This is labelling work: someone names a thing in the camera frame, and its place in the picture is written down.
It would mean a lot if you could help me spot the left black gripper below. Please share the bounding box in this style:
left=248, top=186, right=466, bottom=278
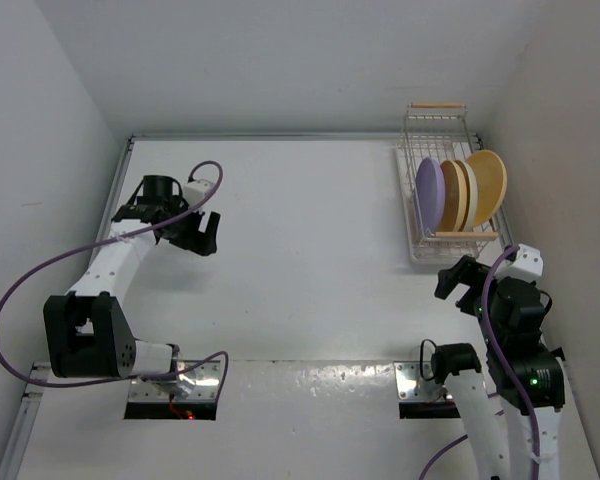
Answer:
left=161, top=196, right=218, bottom=255

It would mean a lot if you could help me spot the yellow plate front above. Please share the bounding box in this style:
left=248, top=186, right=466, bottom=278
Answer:
left=438, top=160, right=468, bottom=232

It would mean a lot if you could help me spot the yellow plate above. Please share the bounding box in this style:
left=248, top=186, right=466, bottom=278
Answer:
left=467, top=150, right=508, bottom=227
left=438, top=160, right=468, bottom=232

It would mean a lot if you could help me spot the purple plate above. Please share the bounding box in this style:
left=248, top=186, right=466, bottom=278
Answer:
left=416, top=157, right=445, bottom=234

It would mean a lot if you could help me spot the cream white plate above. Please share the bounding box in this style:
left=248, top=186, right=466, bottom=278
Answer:
left=455, top=160, right=479, bottom=232

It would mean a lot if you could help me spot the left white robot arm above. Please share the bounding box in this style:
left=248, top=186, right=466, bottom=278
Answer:
left=43, top=175, right=220, bottom=381

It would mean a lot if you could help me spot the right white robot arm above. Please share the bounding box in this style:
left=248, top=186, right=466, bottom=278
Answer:
left=419, top=245, right=566, bottom=479

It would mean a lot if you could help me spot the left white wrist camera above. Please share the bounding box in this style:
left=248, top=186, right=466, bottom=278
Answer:
left=182, top=179, right=215, bottom=206

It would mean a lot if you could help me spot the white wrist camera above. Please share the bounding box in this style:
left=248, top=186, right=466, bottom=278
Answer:
left=495, top=244, right=544, bottom=283
left=182, top=179, right=215, bottom=206

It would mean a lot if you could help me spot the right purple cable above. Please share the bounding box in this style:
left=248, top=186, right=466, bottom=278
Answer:
left=419, top=245, right=543, bottom=480

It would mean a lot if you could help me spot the purple cable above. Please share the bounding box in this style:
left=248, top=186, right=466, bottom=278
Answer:
left=0, top=160, right=230, bottom=388
left=419, top=245, right=543, bottom=480

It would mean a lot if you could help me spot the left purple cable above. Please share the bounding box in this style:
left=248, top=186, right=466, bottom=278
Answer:
left=0, top=160, right=230, bottom=388

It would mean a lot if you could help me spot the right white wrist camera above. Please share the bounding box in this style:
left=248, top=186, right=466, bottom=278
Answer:
left=495, top=244, right=544, bottom=283

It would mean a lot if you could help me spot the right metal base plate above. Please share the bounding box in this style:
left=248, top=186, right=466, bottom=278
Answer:
left=394, top=361, right=453, bottom=403

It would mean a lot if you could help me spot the metal base plate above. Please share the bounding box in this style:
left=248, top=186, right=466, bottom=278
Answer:
left=128, top=360, right=223, bottom=403
left=394, top=361, right=453, bottom=403

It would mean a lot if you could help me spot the wire dish rack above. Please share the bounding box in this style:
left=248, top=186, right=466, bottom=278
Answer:
left=398, top=102, right=500, bottom=255

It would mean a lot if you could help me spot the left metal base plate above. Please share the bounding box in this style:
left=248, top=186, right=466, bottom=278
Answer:
left=128, top=360, right=223, bottom=403

